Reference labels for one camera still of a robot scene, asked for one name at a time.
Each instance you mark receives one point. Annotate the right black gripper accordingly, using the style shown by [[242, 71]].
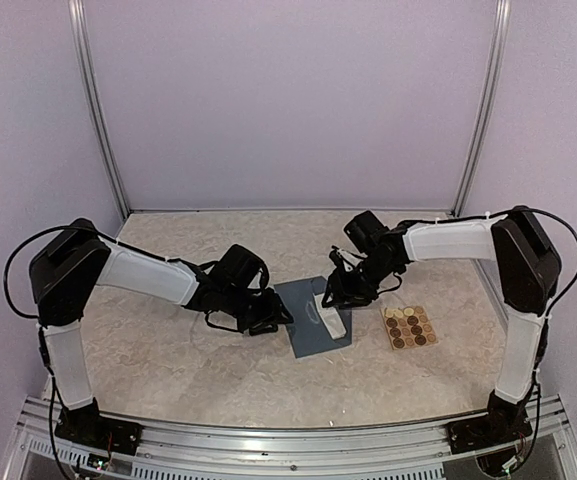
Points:
[[343, 292]]

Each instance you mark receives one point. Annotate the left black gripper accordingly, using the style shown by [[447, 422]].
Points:
[[271, 316]]

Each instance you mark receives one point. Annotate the beige letter with border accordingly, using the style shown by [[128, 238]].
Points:
[[330, 318]]

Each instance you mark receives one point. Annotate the blue paper envelope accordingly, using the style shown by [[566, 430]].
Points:
[[307, 334]]

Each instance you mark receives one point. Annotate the brown sticker sheet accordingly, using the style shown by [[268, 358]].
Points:
[[408, 327]]

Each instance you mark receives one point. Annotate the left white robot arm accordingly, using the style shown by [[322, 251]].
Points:
[[80, 258]]

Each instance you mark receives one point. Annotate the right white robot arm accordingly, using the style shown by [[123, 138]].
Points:
[[529, 267]]

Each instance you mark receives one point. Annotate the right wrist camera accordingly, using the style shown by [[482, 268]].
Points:
[[344, 259]]

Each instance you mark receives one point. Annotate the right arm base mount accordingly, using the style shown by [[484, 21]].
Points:
[[488, 425]]

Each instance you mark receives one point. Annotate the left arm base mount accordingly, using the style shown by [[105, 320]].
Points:
[[88, 427]]

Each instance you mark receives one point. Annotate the front aluminium rail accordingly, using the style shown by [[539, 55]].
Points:
[[412, 450]]

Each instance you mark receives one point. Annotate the right aluminium frame post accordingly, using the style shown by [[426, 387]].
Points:
[[485, 106]]

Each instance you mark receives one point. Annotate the aluminium frame post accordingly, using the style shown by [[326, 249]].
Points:
[[85, 61], [485, 106]]

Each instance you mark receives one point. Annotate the left aluminium frame post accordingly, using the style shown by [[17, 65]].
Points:
[[85, 61]]

